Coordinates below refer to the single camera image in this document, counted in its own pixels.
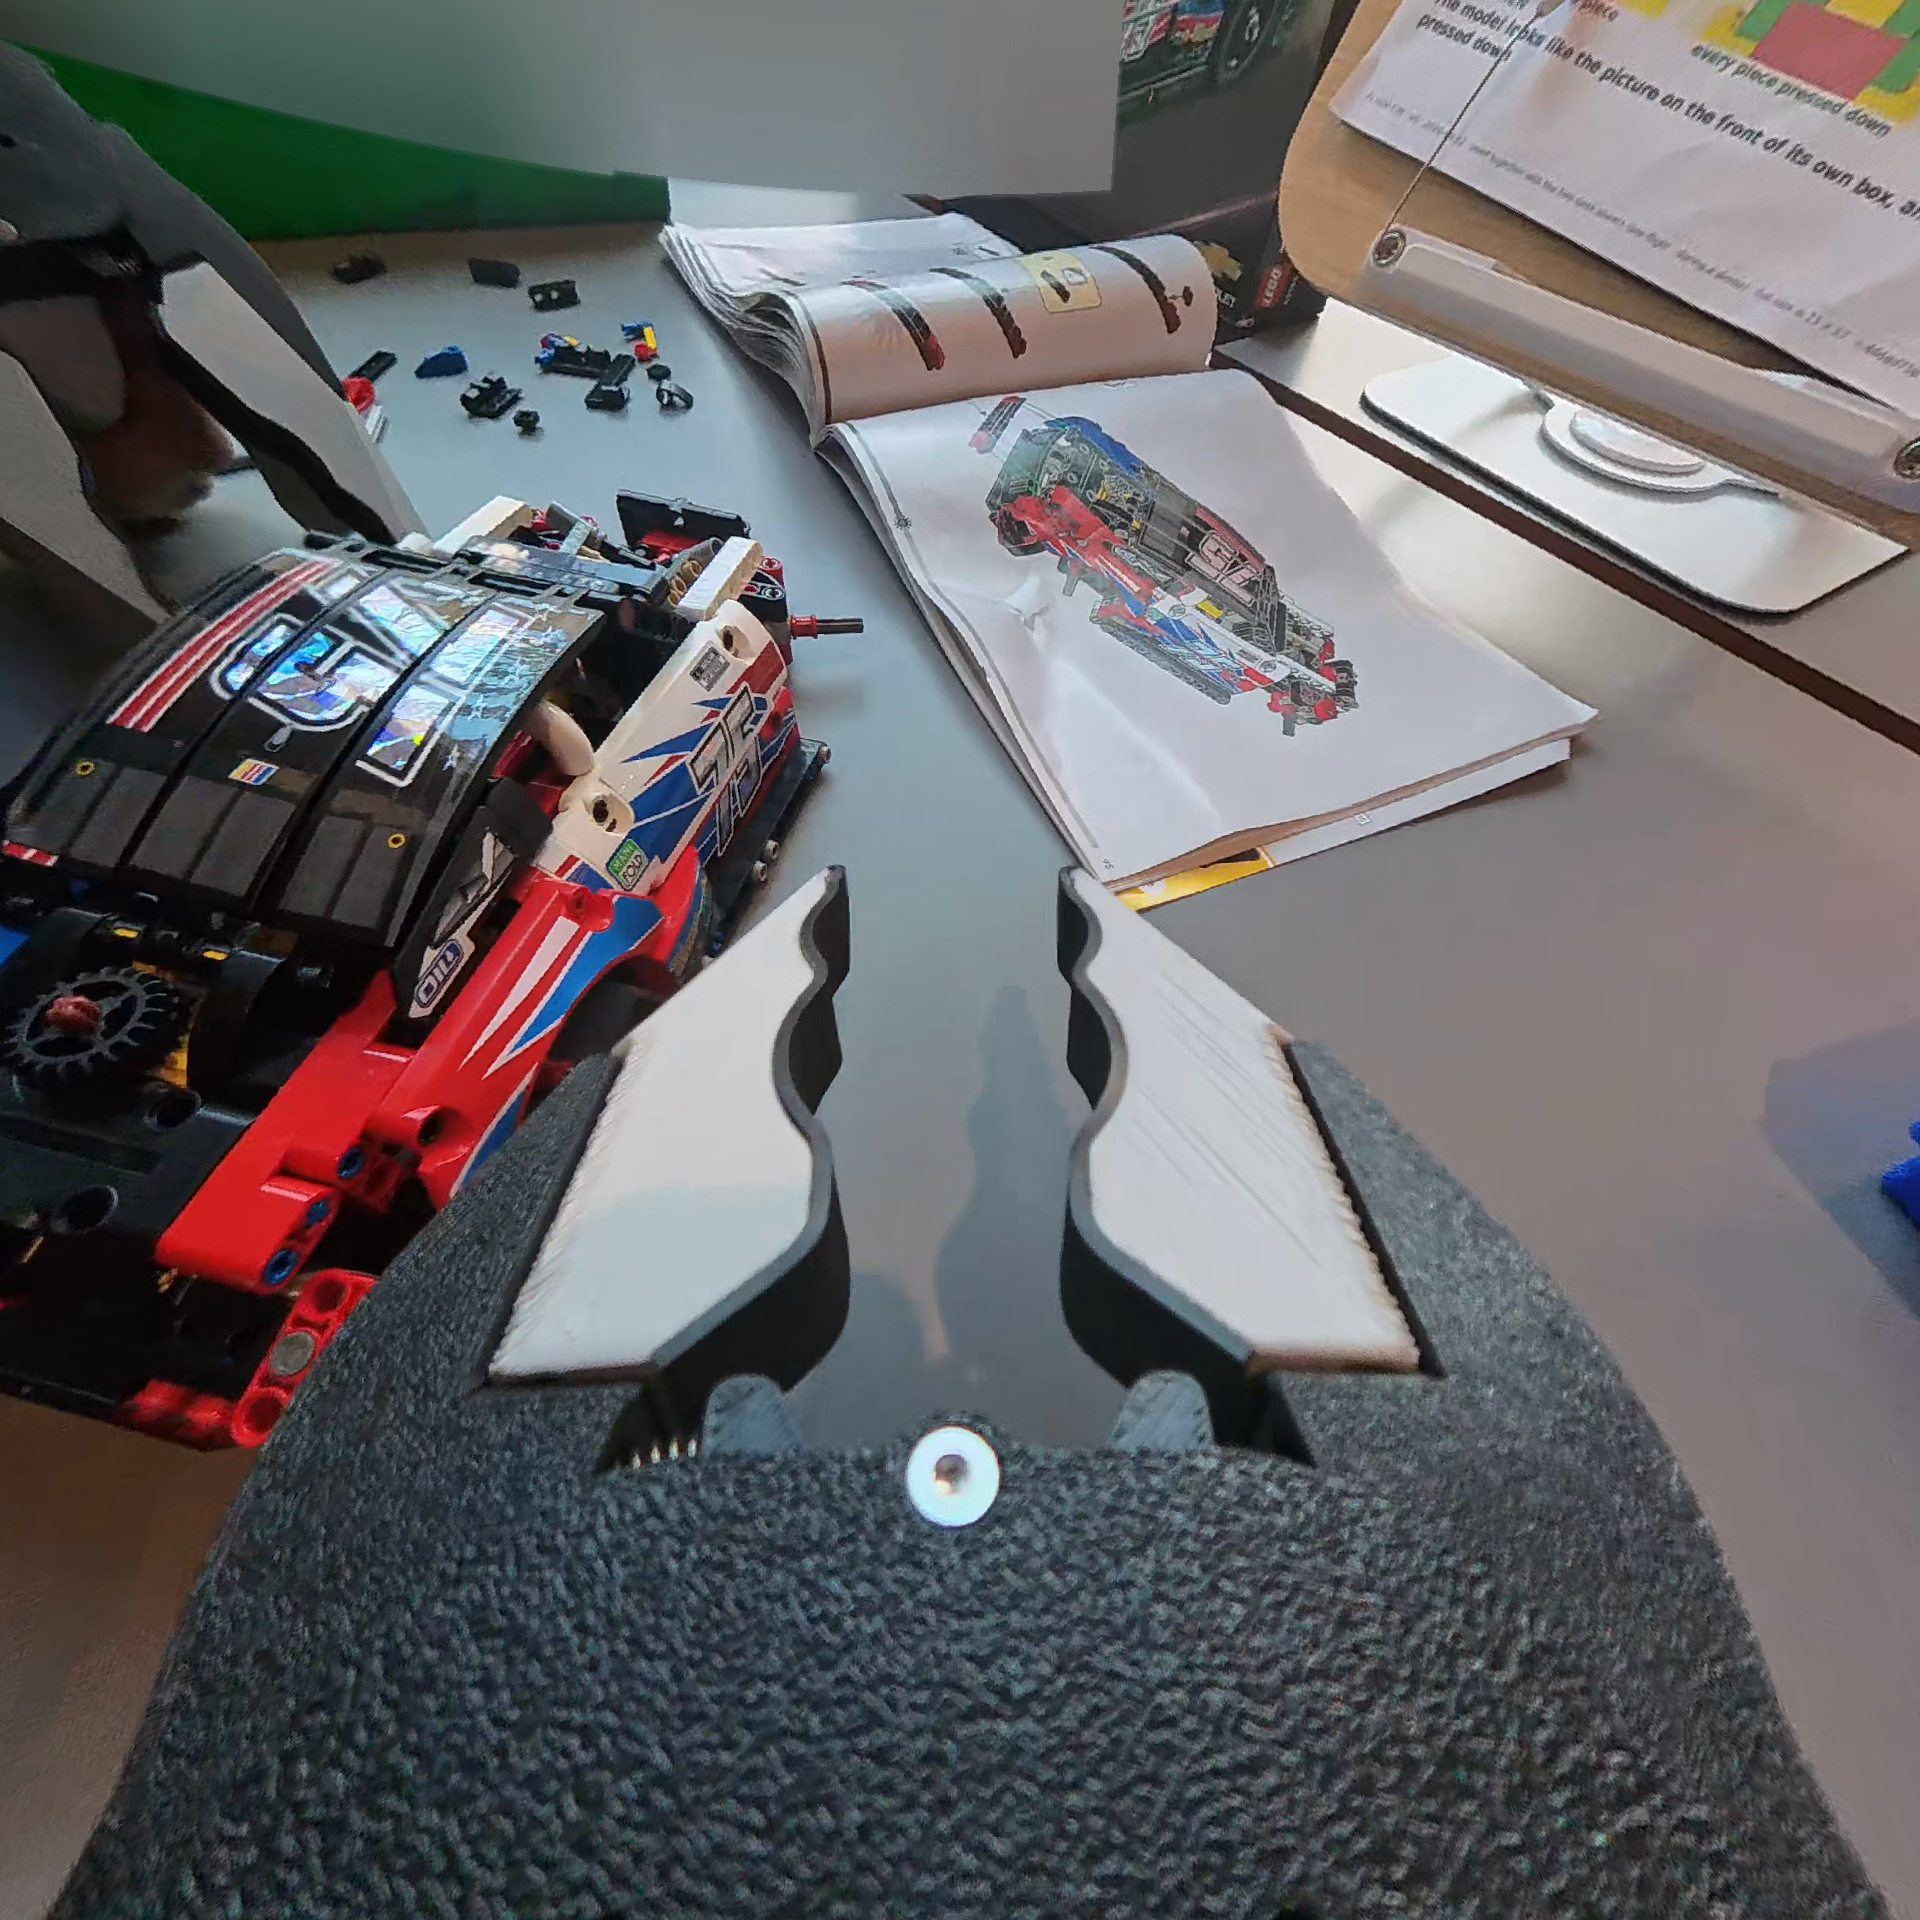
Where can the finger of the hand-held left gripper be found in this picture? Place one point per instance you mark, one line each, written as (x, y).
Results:
(285, 421)
(44, 495)

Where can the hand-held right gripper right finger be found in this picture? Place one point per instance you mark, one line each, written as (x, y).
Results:
(1245, 1201)

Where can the black hinge plate brick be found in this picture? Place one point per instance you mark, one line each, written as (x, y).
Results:
(487, 398)

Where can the black plate brick assembly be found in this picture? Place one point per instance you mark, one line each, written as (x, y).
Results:
(579, 355)

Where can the grey desk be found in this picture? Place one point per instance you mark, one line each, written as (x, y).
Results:
(1500, 974)

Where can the green plastic bin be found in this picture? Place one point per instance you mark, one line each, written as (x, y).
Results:
(375, 165)

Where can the printed instruction sheet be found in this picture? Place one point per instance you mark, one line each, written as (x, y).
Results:
(1652, 150)

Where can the red and black brick piece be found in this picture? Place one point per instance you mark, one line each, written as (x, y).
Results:
(369, 379)

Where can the blue plastic bin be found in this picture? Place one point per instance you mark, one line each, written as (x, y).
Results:
(1904, 1186)

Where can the wooden document board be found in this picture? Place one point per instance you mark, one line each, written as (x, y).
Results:
(1319, 181)

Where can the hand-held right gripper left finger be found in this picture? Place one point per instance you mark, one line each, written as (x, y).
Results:
(675, 1201)

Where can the instruction booklet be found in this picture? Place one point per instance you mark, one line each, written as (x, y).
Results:
(1201, 722)

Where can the long black beam brick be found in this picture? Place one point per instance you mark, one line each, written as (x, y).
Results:
(609, 389)

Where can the person's left hand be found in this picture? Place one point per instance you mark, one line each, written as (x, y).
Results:
(166, 452)

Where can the red blue black brick car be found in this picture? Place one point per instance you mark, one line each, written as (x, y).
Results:
(375, 901)

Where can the black toy set box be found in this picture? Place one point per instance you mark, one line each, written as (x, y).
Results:
(1215, 135)

